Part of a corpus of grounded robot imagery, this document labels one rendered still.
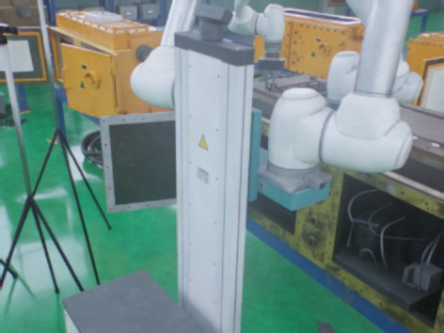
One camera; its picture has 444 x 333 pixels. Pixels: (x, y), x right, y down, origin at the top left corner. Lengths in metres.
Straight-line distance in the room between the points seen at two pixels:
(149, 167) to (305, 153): 1.46
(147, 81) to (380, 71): 0.88
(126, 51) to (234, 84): 2.91
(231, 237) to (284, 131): 0.40
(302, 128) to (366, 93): 0.19
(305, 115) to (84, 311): 1.05
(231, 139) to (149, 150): 1.30
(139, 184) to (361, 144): 1.66
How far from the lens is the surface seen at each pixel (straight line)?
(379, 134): 1.36
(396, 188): 2.01
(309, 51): 5.98
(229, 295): 1.73
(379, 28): 1.38
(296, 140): 1.42
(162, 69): 1.88
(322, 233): 2.36
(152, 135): 2.69
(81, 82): 4.49
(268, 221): 2.65
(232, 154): 1.47
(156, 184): 2.81
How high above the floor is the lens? 2.04
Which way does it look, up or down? 25 degrees down
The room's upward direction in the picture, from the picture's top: 1 degrees clockwise
